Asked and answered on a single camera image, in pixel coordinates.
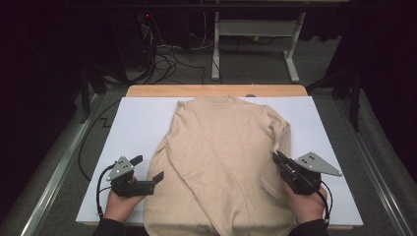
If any wooden table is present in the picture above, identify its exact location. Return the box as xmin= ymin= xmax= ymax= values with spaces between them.
xmin=82 ymin=84 xmax=355 ymax=231

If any dark computer tower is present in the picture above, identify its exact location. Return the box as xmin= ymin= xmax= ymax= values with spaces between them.
xmin=109 ymin=11 xmax=155 ymax=83

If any person's right hand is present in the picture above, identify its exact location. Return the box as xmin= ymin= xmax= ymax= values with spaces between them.
xmin=283 ymin=181 xmax=328 ymax=226

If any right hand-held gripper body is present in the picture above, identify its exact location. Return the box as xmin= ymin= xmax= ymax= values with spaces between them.
xmin=279 ymin=151 xmax=343 ymax=196

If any white metal desk frame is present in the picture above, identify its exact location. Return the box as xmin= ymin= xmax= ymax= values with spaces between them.
xmin=210 ymin=11 xmax=307 ymax=84

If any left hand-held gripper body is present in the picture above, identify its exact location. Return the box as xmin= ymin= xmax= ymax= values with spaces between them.
xmin=106 ymin=156 xmax=155 ymax=198

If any white table cover sheet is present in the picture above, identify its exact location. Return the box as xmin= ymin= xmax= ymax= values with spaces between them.
xmin=76 ymin=95 xmax=364 ymax=227

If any aluminium rail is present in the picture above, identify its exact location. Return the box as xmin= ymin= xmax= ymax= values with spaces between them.
xmin=333 ymin=97 xmax=416 ymax=236
xmin=19 ymin=92 xmax=106 ymax=236

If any long black floor cable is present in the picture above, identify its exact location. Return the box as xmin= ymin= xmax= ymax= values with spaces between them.
xmin=77 ymin=99 xmax=122 ymax=182

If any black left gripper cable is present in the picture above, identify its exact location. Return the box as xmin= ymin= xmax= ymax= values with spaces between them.
xmin=95 ymin=163 xmax=118 ymax=219

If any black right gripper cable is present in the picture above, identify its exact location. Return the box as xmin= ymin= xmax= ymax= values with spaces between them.
xmin=314 ymin=180 xmax=334 ymax=226

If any person's left hand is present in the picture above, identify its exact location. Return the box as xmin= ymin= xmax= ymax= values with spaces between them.
xmin=103 ymin=188 xmax=148 ymax=224

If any beige knit sweater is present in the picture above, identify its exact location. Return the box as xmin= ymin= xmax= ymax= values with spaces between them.
xmin=143 ymin=94 xmax=295 ymax=236

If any tangle of floor cables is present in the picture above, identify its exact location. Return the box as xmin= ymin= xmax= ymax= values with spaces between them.
xmin=139 ymin=13 xmax=208 ymax=85

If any black metal stand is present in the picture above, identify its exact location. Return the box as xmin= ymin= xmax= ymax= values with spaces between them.
xmin=80 ymin=63 xmax=108 ymax=124
xmin=306 ymin=65 xmax=362 ymax=133

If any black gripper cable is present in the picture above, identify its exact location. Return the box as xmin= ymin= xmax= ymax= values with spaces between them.
xmin=314 ymin=180 xmax=334 ymax=226
xmin=95 ymin=163 xmax=118 ymax=219

